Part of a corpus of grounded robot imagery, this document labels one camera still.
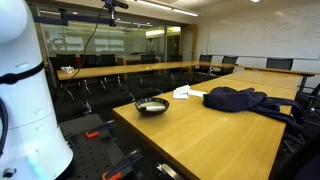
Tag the white marker with black cap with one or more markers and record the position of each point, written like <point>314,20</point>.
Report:
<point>155,108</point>

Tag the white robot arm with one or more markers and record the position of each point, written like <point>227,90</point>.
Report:
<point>32,144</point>

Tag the dark ceramic bowl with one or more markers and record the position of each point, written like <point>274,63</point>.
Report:
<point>144,102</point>

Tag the white paper stack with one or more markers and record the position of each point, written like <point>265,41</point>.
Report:
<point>185,91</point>

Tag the black office chair far back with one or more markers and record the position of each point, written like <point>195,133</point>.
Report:
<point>204,64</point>

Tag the black office chair row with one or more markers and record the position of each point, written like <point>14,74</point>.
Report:
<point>59,61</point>
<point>87,61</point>
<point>108,60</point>

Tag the dark navy jacket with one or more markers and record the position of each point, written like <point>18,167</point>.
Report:
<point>230,100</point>

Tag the long wooden conference table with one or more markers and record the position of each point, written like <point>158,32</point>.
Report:
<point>125,69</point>

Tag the white teapot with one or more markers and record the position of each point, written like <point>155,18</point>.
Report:
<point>67,69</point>

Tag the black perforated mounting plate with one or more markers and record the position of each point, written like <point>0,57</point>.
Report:
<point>92,156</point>

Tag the black office chair right back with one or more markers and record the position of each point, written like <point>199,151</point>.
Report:
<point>285,64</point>

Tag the black chair right edge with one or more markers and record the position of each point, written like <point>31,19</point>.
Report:
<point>307,101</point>

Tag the person behind glass wall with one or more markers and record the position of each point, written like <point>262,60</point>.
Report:
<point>150,47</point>

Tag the black clamp with orange handle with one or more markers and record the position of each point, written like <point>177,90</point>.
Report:
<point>104,127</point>

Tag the overhead camera on black boom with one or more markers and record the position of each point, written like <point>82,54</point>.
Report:
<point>109,6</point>

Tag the wall whiteboard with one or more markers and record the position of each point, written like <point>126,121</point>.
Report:
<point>289,33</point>

